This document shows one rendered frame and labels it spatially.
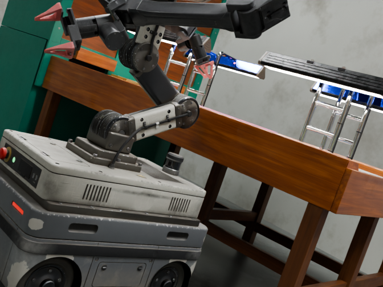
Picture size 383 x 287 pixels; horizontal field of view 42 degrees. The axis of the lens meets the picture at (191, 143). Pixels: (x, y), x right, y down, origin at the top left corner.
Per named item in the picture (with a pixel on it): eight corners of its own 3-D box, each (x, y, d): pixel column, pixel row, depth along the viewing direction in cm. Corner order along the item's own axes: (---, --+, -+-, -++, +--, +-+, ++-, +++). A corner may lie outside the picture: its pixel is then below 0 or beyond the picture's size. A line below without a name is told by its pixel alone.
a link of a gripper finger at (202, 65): (205, 81, 226) (198, 61, 224) (202, 81, 233) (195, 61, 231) (219, 76, 227) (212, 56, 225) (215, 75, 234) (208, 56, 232)
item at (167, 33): (201, 49, 253) (206, 35, 252) (122, 29, 292) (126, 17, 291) (210, 53, 259) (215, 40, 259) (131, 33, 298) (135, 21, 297)
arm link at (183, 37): (181, 30, 222) (190, 19, 226) (164, 36, 230) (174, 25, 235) (196, 51, 227) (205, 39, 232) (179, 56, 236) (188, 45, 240)
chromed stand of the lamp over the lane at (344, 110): (310, 168, 211) (348, 66, 207) (271, 153, 223) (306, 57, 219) (328, 173, 225) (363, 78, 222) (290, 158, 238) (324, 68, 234)
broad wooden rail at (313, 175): (329, 211, 170) (349, 160, 169) (41, 86, 282) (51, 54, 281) (343, 212, 180) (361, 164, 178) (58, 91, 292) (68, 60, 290)
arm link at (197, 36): (193, 33, 225) (201, 31, 229) (182, 37, 230) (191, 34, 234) (198, 48, 226) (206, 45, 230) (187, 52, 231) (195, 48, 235)
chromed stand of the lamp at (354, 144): (346, 177, 242) (379, 89, 238) (309, 163, 254) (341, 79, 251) (359, 180, 257) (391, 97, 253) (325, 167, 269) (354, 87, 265)
